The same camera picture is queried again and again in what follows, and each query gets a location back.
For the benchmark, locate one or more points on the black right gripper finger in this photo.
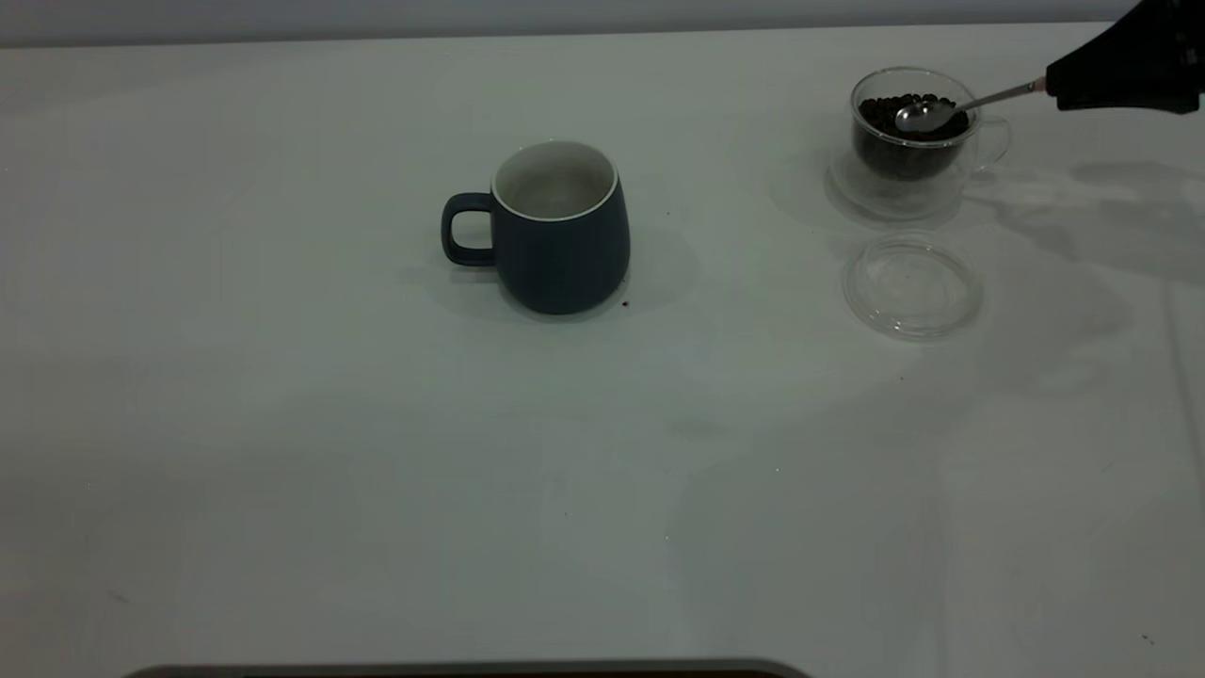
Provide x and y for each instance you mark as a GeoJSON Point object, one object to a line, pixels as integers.
{"type": "Point", "coordinates": [1130, 80]}

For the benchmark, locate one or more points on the dark coffee beans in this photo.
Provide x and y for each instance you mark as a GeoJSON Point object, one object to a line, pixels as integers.
{"type": "Point", "coordinates": [908, 151]}

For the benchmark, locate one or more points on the clear round glass lid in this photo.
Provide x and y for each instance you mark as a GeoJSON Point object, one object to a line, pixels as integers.
{"type": "Point", "coordinates": [913, 292]}

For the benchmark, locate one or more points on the clear glass cup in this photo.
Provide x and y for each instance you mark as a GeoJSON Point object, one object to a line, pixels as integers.
{"type": "Point", "coordinates": [955, 160]}

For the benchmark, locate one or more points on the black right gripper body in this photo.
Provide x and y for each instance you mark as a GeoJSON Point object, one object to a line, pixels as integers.
{"type": "Point", "coordinates": [1172, 24]}

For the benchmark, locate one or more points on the dark grey ceramic mug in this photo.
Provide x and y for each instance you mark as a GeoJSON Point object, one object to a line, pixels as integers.
{"type": "Point", "coordinates": [565, 259]}

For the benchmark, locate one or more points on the clear glass saucer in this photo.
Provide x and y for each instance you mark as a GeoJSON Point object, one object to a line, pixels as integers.
{"type": "Point", "coordinates": [890, 202]}

